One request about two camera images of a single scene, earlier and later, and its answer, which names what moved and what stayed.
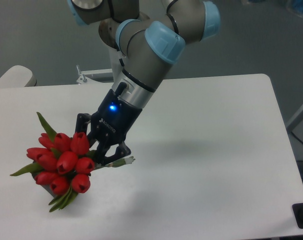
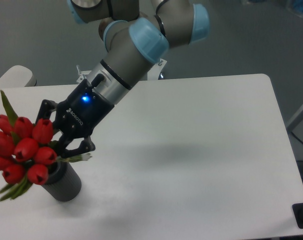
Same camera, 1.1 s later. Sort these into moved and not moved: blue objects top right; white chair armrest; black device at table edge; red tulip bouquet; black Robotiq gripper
Moved: red tulip bouquet; black Robotiq gripper
Not moved: blue objects top right; white chair armrest; black device at table edge
